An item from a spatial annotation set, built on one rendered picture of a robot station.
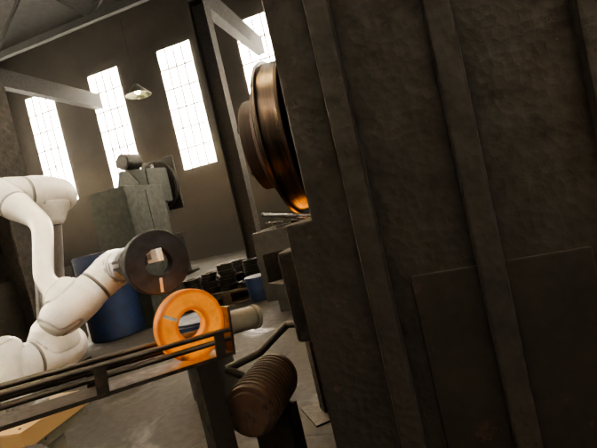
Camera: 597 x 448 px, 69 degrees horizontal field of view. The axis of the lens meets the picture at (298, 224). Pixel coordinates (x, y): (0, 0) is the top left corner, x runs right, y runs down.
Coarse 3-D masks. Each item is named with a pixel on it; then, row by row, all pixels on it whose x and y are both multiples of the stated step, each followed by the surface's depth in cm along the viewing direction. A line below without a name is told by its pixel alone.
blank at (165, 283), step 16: (144, 240) 101; (160, 240) 103; (176, 240) 105; (128, 256) 98; (144, 256) 100; (176, 256) 105; (128, 272) 98; (144, 272) 100; (176, 272) 104; (144, 288) 99; (160, 288) 101; (176, 288) 104
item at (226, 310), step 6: (222, 306) 100; (222, 312) 100; (228, 312) 98; (228, 318) 98; (228, 324) 98; (228, 342) 99; (234, 342) 98; (228, 348) 99; (234, 348) 98; (234, 354) 98
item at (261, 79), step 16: (256, 64) 122; (272, 64) 121; (256, 80) 117; (272, 80) 115; (256, 96) 115; (272, 96) 113; (256, 112) 113; (272, 112) 112; (256, 128) 112; (272, 128) 112; (272, 144) 113; (272, 160) 115; (288, 160) 114; (272, 176) 116; (288, 176) 117; (288, 192) 121; (304, 208) 133
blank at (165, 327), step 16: (160, 304) 93; (176, 304) 93; (192, 304) 95; (208, 304) 97; (160, 320) 90; (176, 320) 92; (208, 320) 97; (160, 336) 90; (176, 336) 92; (208, 352) 96
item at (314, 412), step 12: (276, 252) 201; (264, 264) 199; (276, 264) 201; (276, 276) 201; (312, 348) 186; (312, 360) 187; (312, 372) 192; (324, 396) 188; (300, 408) 197; (312, 408) 194; (324, 408) 187; (312, 420) 183; (324, 420) 181
